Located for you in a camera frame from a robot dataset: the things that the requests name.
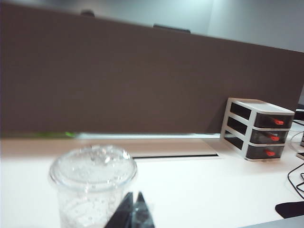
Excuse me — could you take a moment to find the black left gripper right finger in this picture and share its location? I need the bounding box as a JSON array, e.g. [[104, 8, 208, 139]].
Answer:
[[130, 191, 156, 228]]

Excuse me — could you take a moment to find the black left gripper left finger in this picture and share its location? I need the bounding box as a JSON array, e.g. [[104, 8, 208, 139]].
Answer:
[[104, 191, 134, 228]]

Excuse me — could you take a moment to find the clear plastic cup with water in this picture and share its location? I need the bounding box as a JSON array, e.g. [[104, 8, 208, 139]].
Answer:
[[49, 144, 138, 228]]

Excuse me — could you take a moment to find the silver Dell laptop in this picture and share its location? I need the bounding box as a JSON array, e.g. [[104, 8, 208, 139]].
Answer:
[[239, 217, 304, 228]]

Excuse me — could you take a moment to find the green packet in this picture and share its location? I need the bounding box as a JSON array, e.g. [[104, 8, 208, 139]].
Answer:
[[35, 131, 78, 139]]

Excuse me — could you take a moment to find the brown desk partition panel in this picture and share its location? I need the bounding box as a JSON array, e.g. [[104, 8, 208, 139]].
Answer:
[[0, 2, 304, 138]]

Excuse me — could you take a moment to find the black mouse pad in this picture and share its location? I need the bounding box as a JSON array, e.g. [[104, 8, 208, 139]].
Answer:
[[275, 201, 304, 219]]

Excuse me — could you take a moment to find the dark translucent drawer red handle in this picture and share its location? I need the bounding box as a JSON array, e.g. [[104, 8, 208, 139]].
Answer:
[[256, 114, 293, 129], [251, 129, 289, 144], [246, 144, 285, 159]]

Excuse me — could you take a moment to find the white drawer organizer frame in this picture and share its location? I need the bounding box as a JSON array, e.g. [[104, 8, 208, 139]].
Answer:
[[220, 97, 295, 162]]

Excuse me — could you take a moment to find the thin black cable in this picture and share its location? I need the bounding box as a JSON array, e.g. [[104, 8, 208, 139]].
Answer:
[[287, 162, 304, 199]]

